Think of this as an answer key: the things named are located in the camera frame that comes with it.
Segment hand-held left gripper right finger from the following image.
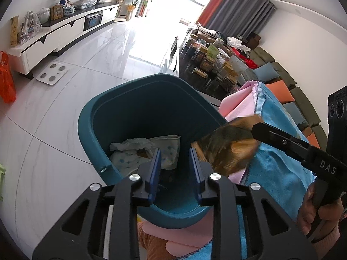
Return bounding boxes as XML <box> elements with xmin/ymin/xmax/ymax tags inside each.
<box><xmin>189</xmin><ymin>146</ymin><xmax>318</xmax><ymax>260</ymax></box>

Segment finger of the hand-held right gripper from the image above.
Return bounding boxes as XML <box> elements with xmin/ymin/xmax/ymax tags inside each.
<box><xmin>251</xmin><ymin>122</ymin><xmax>313</xmax><ymax>158</ymax></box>

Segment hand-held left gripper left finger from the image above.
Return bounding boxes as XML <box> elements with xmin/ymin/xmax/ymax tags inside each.
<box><xmin>32</xmin><ymin>148</ymin><xmax>162</xmax><ymax>260</ymax></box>

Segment white paper towel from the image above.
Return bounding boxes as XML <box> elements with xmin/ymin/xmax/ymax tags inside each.
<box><xmin>109</xmin><ymin>135</ymin><xmax>182</xmax><ymax>178</ymax></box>

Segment golden foil snack bag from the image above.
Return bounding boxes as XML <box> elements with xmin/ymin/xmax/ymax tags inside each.
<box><xmin>191</xmin><ymin>115</ymin><xmax>262</xmax><ymax>177</ymax></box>

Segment teal plastic bin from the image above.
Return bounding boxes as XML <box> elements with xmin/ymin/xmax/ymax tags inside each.
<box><xmin>77</xmin><ymin>73</ymin><xmax>234</xmax><ymax>229</ymax></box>

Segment person's right hand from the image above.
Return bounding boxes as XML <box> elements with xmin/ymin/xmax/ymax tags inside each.
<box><xmin>296</xmin><ymin>181</ymin><xmax>345</xmax><ymax>239</ymax></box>

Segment orange cushion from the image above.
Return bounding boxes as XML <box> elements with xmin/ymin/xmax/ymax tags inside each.
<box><xmin>264</xmin><ymin>80</ymin><xmax>295</xmax><ymax>104</ymax></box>
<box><xmin>302</xmin><ymin>132</ymin><xmax>321</xmax><ymax>150</ymax></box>

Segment blue printed tablecloth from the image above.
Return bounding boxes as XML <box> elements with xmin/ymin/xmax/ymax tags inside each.
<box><xmin>173</xmin><ymin>82</ymin><xmax>316</xmax><ymax>260</ymax></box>

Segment blue cushion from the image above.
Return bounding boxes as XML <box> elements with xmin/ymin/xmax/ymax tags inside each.
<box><xmin>283</xmin><ymin>101</ymin><xmax>306</xmax><ymax>125</ymax></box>
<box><xmin>253</xmin><ymin>62</ymin><xmax>280</xmax><ymax>83</ymax></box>

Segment olive green sofa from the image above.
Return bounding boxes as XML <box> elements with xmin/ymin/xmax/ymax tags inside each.
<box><xmin>249</xmin><ymin>46</ymin><xmax>329</xmax><ymax>153</ymax></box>

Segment red cloth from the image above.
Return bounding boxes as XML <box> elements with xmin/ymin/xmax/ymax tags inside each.
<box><xmin>230</xmin><ymin>54</ymin><xmax>258</xmax><ymax>70</ymax></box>

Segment dark coffee table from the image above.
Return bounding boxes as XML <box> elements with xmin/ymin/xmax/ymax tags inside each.
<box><xmin>177</xmin><ymin>36</ymin><xmax>239</xmax><ymax>101</ymax></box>

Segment brown cardboard boxes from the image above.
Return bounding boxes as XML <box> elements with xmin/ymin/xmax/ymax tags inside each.
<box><xmin>245</xmin><ymin>32</ymin><xmax>262</xmax><ymax>49</ymax></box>

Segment group of glass jars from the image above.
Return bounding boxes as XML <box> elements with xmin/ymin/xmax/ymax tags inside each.
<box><xmin>180</xmin><ymin>32</ymin><xmax>245</xmax><ymax>93</ymax></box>

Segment pile of white clothes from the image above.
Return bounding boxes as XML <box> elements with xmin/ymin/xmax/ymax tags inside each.
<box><xmin>226</xmin><ymin>36</ymin><xmax>251</xmax><ymax>52</ymax></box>

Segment grey curtain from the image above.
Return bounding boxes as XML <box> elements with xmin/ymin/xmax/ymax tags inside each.
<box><xmin>205</xmin><ymin>0</ymin><xmax>276</xmax><ymax>37</ymax></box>

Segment white bathroom scale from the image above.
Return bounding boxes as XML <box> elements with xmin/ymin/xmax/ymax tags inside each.
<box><xmin>36</xmin><ymin>62</ymin><xmax>68</xmax><ymax>86</ymax></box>

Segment orange curtain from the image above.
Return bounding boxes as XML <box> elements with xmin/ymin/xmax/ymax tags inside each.
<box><xmin>195</xmin><ymin>0</ymin><xmax>238</xmax><ymax>29</ymax></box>

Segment white tv cabinet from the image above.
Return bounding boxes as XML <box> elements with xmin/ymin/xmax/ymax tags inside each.
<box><xmin>7</xmin><ymin>2</ymin><xmax>120</xmax><ymax>74</ymax></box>

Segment orange plastic bag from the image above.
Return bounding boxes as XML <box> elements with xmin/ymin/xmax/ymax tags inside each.
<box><xmin>0</xmin><ymin>50</ymin><xmax>17</xmax><ymax>104</ymax></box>

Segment clear plastic bag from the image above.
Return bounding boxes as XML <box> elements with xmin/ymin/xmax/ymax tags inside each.
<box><xmin>73</xmin><ymin>0</ymin><xmax>98</xmax><ymax>9</ymax></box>

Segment white ceramic pot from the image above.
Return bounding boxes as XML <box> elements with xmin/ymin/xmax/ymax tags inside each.
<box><xmin>36</xmin><ymin>6</ymin><xmax>51</xmax><ymax>24</ymax></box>

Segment tall yellow box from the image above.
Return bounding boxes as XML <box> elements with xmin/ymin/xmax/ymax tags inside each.
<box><xmin>10</xmin><ymin>15</ymin><xmax>20</xmax><ymax>47</ymax></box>

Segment wooden picture frame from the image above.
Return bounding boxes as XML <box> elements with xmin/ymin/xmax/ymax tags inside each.
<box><xmin>50</xmin><ymin>4</ymin><xmax>64</xmax><ymax>20</ymax></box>

